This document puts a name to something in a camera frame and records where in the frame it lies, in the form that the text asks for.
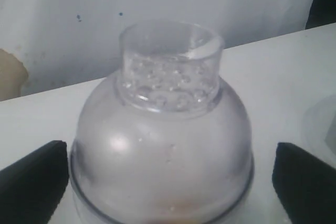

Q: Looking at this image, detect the frosted plastic container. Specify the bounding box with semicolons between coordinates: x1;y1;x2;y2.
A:
302;95;335;161

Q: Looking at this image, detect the dark object at right edge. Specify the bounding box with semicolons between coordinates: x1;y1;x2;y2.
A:
305;0;335;29

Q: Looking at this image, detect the clear plastic shaker cup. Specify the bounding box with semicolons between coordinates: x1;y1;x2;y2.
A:
73;180;253;223

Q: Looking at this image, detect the clear shaker strainer lid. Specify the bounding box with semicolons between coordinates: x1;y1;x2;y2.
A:
69;20;254;223

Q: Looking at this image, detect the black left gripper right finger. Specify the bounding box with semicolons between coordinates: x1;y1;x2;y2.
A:
272;142;335;223

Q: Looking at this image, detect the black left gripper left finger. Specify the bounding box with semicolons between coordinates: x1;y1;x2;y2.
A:
1;141;69;223

